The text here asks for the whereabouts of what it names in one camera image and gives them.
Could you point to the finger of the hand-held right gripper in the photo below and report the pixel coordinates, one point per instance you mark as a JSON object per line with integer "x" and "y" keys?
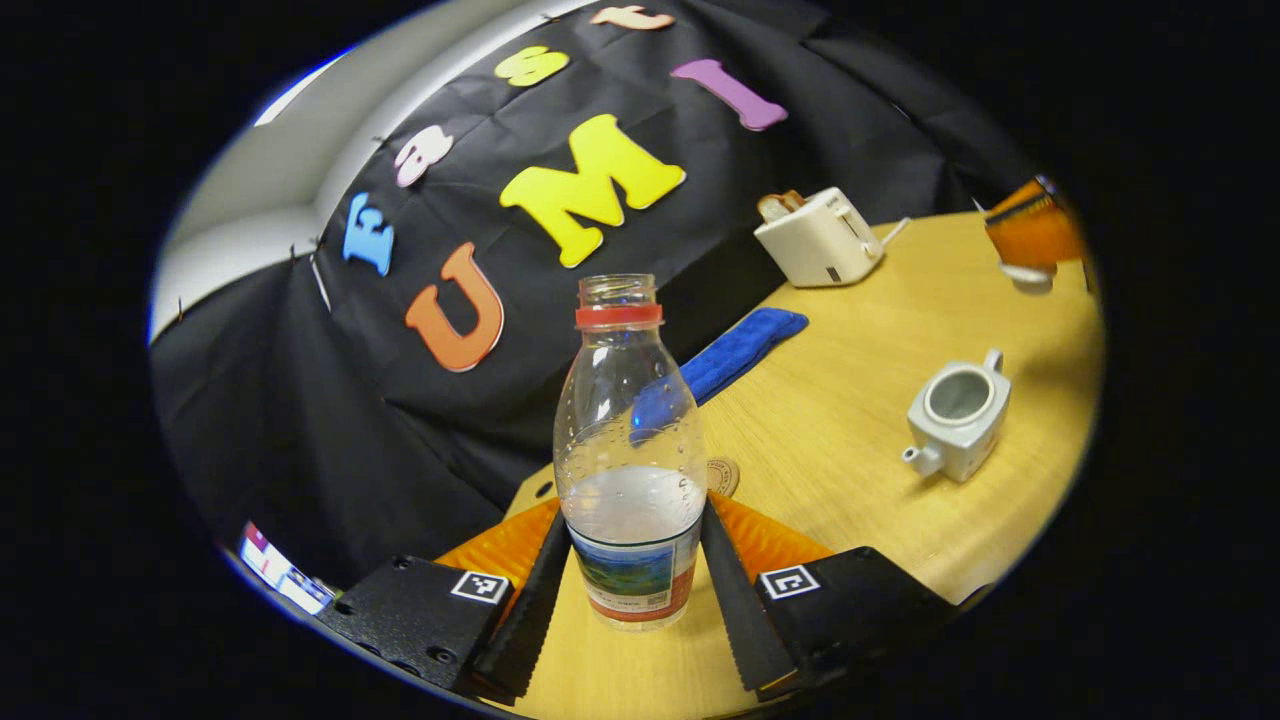
{"x": 1015, "y": 203}
{"x": 1040, "y": 238}

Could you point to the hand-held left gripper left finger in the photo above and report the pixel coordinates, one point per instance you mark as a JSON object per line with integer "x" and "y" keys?
{"x": 530, "y": 610}

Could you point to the white toaster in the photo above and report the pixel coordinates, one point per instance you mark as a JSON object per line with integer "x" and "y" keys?
{"x": 820, "y": 240}

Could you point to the computer monitor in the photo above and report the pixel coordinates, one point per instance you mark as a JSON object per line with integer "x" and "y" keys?
{"x": 285, "y": 573}

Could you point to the grey teacup lid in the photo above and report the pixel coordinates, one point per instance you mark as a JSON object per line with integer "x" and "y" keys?
{"x": 1028, "y": 278}

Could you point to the bread slice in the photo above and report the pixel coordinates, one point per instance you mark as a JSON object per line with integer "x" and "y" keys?
{"x": 782, "y": 205}

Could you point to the clear plastic water bottle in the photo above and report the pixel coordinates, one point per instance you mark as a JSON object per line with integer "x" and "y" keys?
{"x": 625, "y": 420}

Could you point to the grey ceramic teacup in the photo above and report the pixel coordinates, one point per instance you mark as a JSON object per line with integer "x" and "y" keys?
{"x": 955, "y": 420}

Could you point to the blue towel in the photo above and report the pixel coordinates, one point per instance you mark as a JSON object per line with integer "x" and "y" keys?
{"x": 745, "y": 350}

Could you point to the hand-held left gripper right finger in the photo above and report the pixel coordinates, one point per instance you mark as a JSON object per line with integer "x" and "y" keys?
{"x": 745, "y": 610}

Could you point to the round coaster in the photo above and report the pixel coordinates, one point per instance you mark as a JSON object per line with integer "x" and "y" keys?
{"x": 723, "y": 478}

